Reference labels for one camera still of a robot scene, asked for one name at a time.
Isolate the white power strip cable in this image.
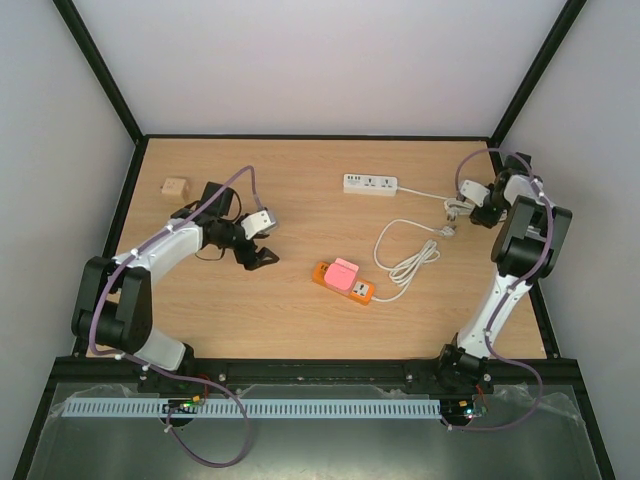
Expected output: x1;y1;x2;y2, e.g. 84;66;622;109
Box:
397;184;474;222

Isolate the wooden cube plug adapter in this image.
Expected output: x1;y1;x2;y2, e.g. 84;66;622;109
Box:
160;177;190;204

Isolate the pink plug adapter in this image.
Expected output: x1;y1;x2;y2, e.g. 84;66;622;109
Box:
324;258;359;294

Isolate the white power strip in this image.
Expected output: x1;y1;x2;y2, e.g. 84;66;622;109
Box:
343;173;398;197

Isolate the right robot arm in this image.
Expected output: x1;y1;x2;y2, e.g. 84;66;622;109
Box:
435;148;573;392

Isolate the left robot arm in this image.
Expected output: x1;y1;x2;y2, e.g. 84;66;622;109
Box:
71;182;279;372

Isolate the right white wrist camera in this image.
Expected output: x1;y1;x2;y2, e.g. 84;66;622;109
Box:
458;180;490;207

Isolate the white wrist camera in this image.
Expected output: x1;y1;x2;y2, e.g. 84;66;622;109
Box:
240;208;278;240
458;180;490;207

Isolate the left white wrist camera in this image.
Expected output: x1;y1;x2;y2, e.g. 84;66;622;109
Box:
240;208;278;240

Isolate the orange strip white cable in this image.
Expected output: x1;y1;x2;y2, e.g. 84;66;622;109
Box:
371;218;460;303

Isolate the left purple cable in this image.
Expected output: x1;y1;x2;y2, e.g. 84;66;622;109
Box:
87;164;254;466

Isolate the white slotted cable duct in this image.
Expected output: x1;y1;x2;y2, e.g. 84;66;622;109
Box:
61;398;441;420

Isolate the black aluminium frame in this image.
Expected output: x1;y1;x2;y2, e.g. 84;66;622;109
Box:
14;0;615;479

